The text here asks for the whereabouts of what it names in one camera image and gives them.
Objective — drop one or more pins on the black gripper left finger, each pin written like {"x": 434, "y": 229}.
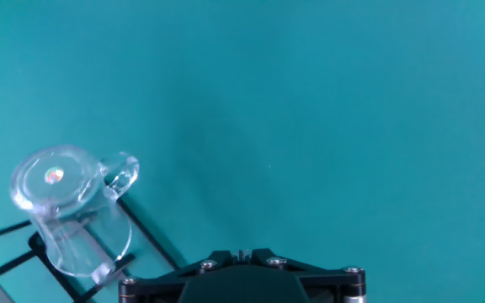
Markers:
{"x": 158, "y": 280}

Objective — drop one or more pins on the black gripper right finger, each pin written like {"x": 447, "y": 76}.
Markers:
{"x": 331, "y": 282}

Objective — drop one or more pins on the green table mat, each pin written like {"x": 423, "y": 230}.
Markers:
{"x": 310, "y": 105}

